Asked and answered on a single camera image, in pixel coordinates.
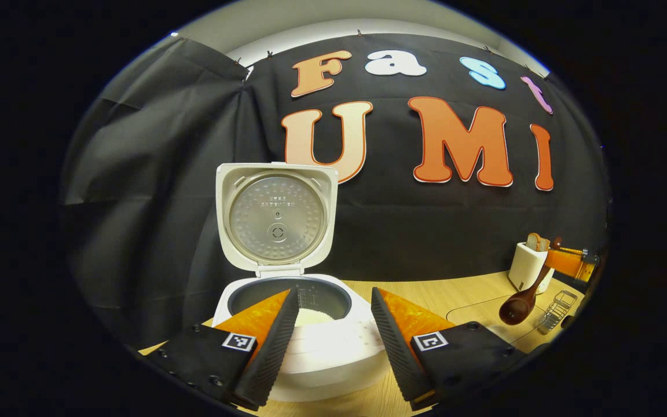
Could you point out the white toaster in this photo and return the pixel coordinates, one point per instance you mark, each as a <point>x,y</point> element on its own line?
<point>524,269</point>

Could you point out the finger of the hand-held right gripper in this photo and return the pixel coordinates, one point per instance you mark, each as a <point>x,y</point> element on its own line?
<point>568,263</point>

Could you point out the brown wooden spoon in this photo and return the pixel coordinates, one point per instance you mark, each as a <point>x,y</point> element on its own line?
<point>516,310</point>

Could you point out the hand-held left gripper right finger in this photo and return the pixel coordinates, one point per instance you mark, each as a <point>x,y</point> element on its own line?
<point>394,347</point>

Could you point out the clear plastic container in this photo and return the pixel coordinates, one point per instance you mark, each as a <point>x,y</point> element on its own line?
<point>484,318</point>

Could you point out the toast slice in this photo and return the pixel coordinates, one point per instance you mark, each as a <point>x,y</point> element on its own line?
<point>545,245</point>
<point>534,242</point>

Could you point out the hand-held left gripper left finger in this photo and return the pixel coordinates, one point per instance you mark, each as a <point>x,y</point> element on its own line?
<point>272,347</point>

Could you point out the white rice cooker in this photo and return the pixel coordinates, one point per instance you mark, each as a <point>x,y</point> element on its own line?
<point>275,220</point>

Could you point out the white rice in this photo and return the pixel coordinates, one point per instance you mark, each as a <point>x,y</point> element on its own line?
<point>313,317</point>

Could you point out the black backdrop cloth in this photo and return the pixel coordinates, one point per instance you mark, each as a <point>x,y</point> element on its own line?
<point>165,202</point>

